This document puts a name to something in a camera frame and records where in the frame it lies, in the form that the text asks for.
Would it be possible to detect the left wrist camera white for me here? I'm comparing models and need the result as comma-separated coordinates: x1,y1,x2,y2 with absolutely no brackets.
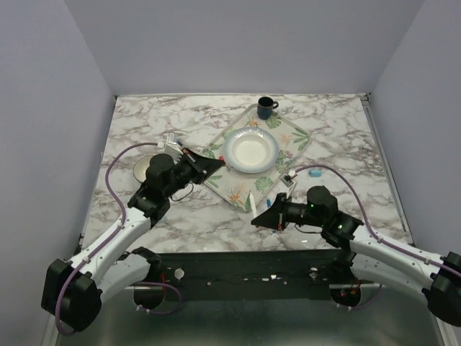
164,133,182,161

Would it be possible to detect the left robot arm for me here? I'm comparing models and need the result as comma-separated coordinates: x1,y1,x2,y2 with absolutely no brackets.
41,147,225,336

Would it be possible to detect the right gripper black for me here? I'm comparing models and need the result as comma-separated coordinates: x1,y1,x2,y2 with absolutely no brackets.
253,191,326,230

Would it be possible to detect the light blue highlighter cap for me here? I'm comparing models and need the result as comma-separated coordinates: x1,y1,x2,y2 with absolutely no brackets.
309,169,322,177

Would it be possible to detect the dark blue mug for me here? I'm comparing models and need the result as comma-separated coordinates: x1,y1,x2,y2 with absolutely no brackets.
256,97,279,120

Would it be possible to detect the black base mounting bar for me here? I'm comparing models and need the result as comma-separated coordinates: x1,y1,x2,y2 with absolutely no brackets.
125,247,382,302

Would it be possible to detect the white blue acrylic marker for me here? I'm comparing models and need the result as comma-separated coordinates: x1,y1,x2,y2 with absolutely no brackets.
266,198,278,234

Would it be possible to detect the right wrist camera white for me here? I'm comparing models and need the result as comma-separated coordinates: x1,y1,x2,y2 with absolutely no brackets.
281,170,297,198

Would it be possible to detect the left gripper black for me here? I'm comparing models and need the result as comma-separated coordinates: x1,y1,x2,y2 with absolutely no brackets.
164,148,225,198

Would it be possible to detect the teal bowl white inside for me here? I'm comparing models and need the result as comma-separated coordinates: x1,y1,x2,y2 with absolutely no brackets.
133,155,153,182

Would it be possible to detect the floral serving tray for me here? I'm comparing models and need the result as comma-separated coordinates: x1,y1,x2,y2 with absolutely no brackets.
200,104,310,212

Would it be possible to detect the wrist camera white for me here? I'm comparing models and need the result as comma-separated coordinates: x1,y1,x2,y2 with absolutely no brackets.
164,133,182,161
281,170,297,198

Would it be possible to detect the white blue-rimmed plate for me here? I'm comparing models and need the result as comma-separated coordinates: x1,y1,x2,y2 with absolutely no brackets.
221,127,279,174

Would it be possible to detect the white red acrylic marker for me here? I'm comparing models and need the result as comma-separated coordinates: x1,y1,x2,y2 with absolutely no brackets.
249,192,258,218

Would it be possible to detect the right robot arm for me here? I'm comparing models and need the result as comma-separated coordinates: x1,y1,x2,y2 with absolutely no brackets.
251,186,460,327

